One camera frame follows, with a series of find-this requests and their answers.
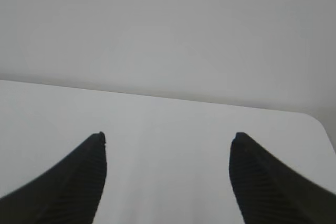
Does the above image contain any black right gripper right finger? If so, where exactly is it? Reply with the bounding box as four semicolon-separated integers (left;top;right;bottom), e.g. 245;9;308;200
228;132;335;224

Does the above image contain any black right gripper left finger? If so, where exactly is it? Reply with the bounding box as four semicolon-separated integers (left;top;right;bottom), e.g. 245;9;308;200
1;132;107;223

